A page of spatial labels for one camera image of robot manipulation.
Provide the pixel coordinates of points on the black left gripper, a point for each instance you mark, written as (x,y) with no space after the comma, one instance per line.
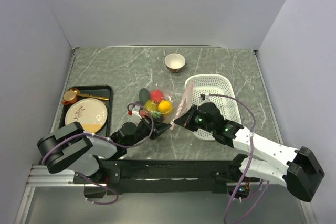
(159,128)

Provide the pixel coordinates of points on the gold spoon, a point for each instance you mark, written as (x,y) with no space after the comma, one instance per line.
(78,93)

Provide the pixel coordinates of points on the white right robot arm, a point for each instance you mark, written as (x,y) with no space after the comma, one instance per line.
(296,169)

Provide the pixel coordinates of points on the white perforated plastic basket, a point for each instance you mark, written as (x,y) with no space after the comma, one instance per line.
(221,94)

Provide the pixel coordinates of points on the yellow lemon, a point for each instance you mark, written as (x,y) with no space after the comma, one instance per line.
(165,107)

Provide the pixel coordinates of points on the clear zip top bag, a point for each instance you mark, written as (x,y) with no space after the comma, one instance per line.
(181,102)

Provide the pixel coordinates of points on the black rectangular tray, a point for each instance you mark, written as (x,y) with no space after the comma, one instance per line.
(99,90)

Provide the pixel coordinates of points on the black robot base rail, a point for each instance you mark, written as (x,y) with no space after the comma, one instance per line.
(170,176)

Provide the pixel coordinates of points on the pink peach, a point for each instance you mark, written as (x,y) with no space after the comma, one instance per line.
(143,112)

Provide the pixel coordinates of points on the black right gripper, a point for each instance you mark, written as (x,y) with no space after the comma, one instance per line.
(186,120)

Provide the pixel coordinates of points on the yellow green starfruit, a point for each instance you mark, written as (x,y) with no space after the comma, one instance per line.
(151,106)

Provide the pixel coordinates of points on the dark purple mangosteen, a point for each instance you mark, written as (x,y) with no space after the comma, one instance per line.
(158,116)

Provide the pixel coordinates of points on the dark green avocado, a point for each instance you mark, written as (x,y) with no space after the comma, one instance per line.
(144,95)

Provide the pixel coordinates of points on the white ceramic bowl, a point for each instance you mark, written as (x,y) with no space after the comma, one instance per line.
(174,62)

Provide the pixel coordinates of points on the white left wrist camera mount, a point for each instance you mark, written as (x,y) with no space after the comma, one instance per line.
(134,110)

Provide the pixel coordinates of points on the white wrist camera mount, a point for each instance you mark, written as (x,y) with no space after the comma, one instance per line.
(134,110)
(205,97)

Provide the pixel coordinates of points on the cream plate with leaf pattern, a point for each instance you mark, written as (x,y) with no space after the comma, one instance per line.
(91,113)

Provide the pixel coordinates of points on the small brown cup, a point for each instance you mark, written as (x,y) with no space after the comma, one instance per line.
(69,97)

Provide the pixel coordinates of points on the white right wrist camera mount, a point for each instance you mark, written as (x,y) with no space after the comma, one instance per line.
(205,97)

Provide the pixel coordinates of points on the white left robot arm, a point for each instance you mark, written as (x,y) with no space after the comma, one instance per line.
(71,147)

